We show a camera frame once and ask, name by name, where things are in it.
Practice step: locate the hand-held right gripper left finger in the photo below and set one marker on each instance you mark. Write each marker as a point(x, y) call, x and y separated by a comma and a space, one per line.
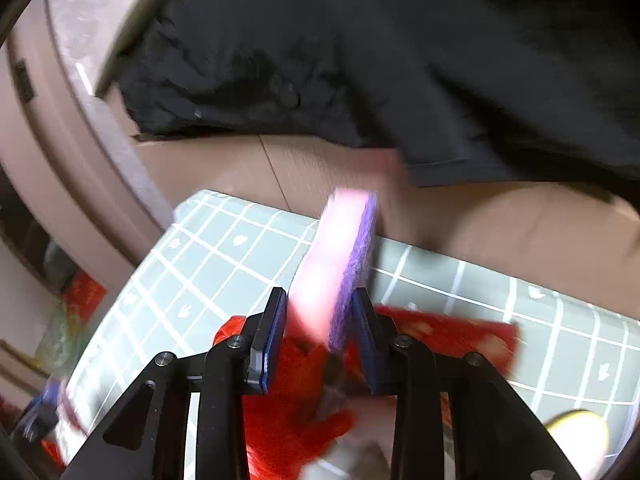
point(270, 335)

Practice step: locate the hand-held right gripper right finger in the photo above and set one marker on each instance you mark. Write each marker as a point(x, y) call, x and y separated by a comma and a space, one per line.
point(365, 340)

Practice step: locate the red snack wrapper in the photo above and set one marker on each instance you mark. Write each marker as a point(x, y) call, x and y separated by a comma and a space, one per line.
point(285, 410)

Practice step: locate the pink and purple sponge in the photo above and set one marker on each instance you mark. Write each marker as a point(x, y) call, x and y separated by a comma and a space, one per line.
point(325, 270)

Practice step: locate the red snack carton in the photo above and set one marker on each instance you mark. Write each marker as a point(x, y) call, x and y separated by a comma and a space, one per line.
point(450, 335)

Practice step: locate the round yellow pink sponge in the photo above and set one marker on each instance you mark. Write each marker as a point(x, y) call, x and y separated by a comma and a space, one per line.
point(575, 422)

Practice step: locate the green grid tablecloth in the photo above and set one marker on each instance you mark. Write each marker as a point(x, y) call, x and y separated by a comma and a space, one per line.
point(225, 250)

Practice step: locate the black cloth bag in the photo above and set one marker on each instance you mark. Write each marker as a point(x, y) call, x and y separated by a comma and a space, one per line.
point(350, 60)

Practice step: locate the brown door frame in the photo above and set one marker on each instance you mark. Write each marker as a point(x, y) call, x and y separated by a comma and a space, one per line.
point(75, 160)

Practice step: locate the black wall plate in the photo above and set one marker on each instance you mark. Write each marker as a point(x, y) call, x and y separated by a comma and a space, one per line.
point(22, 81)

